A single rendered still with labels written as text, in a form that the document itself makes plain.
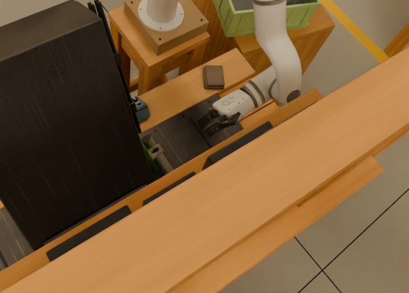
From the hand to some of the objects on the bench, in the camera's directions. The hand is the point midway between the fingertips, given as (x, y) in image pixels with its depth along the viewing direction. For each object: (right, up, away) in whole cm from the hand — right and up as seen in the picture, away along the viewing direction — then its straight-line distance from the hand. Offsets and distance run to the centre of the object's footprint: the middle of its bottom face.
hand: (206, 125), depth 135 cm
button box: (-30, +3, +37) cm, 48 cm away
